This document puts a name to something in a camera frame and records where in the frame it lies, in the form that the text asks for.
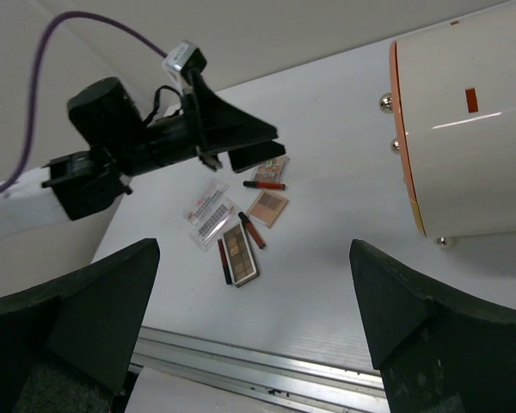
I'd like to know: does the cream cylindrical drawer organizer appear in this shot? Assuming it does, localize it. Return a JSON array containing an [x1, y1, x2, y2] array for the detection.
[[396, 2, 516, 239]]

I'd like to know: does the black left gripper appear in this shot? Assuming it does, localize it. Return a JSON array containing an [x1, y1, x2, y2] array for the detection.
[[42, 71, 286, 220]]

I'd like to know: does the round-pan eyeshadow palette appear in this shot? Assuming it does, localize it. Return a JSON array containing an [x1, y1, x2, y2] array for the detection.
[[252, 155, 290, 183]]

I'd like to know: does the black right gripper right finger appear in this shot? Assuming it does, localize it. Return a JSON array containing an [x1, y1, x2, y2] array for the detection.
[[349, 239, 516, 412]]

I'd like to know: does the yellow drawer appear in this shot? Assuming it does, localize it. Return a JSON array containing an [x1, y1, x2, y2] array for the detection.
[[409, 199, 426, 237]]

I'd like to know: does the orange drawer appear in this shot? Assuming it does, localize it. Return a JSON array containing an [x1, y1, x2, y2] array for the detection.
[[389, 40, 416, 202]]

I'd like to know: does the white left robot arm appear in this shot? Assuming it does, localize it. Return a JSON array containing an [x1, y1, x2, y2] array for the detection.
[[0, 70, 286, 239]]

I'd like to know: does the upper false lash case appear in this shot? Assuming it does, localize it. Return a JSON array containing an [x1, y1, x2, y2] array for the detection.
[[183, 178, 229, 225]]

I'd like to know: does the aluminium rail frame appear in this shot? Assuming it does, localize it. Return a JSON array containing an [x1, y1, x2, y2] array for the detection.
[[132, 327, 390, 412]]

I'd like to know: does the four-pan eyeshadow palette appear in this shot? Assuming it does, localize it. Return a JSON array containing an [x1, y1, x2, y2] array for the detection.
[[247, 190, 289, 228]]

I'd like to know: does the dark red lip gloss tube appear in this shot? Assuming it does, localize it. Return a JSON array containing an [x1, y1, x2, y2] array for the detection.
[[218, 239, 232, 285]]

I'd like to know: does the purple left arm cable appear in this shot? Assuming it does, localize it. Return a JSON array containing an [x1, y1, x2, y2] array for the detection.
[[0, 11, 169, 199]]

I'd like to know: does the false lash case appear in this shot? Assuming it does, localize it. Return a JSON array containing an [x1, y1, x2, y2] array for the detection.
[[183, 178, 229, 225], [189, 197, 239, 251]]

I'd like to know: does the lower false lash case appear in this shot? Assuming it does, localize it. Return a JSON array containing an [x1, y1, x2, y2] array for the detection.
[[189, 197, 239, 251]]

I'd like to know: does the long brown eyeshadow palette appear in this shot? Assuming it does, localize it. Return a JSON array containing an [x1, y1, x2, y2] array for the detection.
[[222, 224, 260, 287]]

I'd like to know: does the brown lip gloss tube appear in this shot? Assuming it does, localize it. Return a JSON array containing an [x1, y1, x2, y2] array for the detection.
[[238, 212, 267, 250]]

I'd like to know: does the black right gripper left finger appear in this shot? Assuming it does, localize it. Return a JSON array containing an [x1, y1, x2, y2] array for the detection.
[[0, 238, 159, 412]]

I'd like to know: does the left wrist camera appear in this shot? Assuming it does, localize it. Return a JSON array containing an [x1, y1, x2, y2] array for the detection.
[[162, 40, 207, 92]]

